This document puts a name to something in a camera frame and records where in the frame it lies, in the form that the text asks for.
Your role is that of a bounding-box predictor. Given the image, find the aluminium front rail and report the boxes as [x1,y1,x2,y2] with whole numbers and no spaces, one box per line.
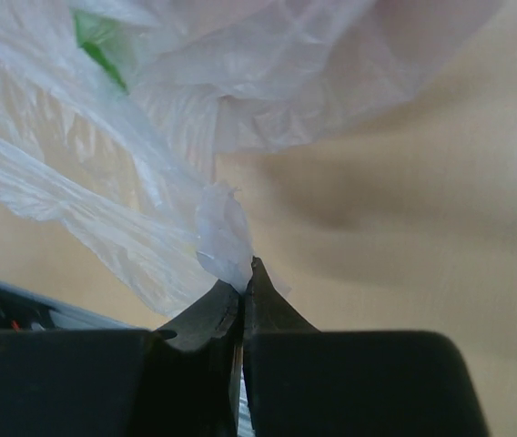
[0,270,259,437]

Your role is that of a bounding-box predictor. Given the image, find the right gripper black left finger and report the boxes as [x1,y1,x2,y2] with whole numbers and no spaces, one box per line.
[0,277,244,437]

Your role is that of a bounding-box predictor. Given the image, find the clear plastic fruit bag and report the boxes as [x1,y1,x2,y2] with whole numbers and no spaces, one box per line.
[0,1,499,316]

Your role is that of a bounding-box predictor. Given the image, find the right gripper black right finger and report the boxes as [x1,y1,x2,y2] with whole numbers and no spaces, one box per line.
[243,259,490,436]

